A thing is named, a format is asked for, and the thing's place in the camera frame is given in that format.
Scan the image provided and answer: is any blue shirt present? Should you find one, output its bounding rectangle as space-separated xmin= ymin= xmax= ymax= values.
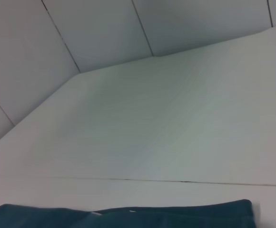
xmin=0 ymin=199 xmax=258 ymax=228

